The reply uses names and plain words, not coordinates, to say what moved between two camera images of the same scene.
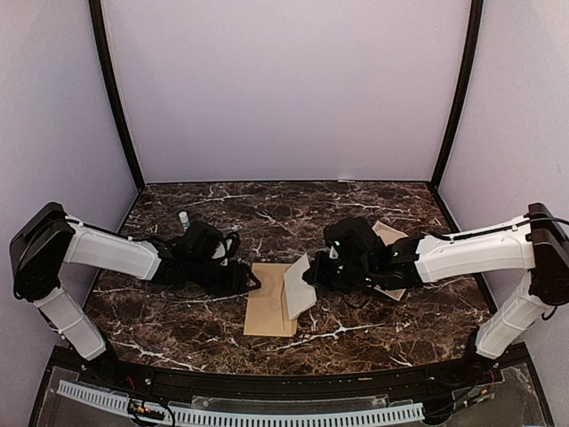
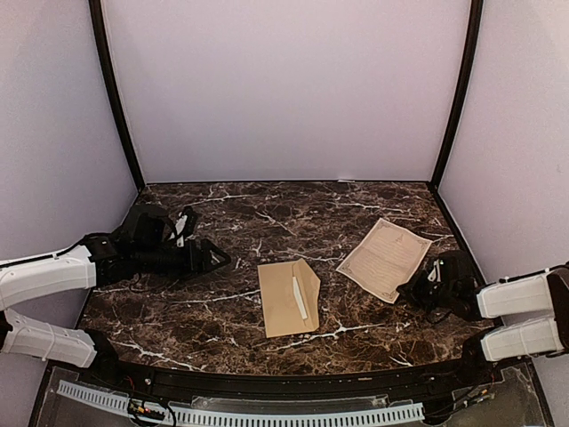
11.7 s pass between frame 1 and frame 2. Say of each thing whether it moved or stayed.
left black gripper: moved
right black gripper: moved
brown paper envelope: moved
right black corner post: stayed
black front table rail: stayed
